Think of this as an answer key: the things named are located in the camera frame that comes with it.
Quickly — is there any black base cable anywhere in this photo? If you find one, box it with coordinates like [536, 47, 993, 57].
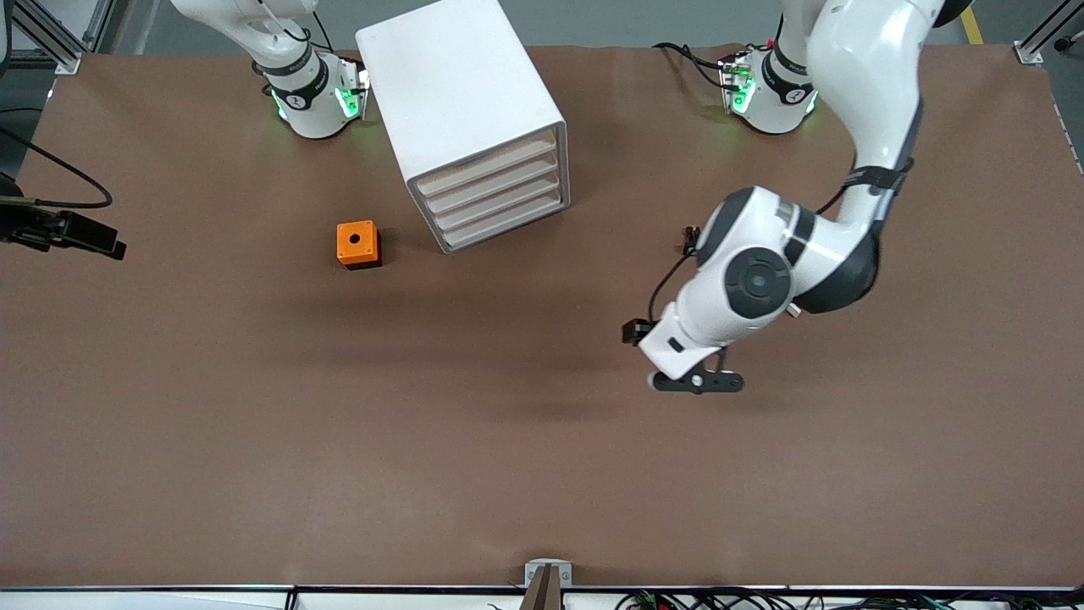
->
[652, 41, 731, 91]

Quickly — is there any brown table mat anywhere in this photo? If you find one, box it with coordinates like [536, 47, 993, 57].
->
[0, 42, 1084, 591]

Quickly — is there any white table edge rail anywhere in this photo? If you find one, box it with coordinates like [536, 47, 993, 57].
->
[0, 586, 1084, 610]

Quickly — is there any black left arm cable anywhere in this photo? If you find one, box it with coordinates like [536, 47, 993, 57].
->
[648, 250, 700, 323]

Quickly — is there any orange box with hole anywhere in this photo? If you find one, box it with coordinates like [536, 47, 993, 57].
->
[336, 220, 383, 270]

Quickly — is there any black cable bundle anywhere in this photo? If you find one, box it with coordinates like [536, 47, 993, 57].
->
[617, 589, 1084, 610]

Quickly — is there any aluminium frame strut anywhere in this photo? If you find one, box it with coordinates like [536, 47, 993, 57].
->
[1014, 0, 1084, 66]
[0, 0, 117, 75]

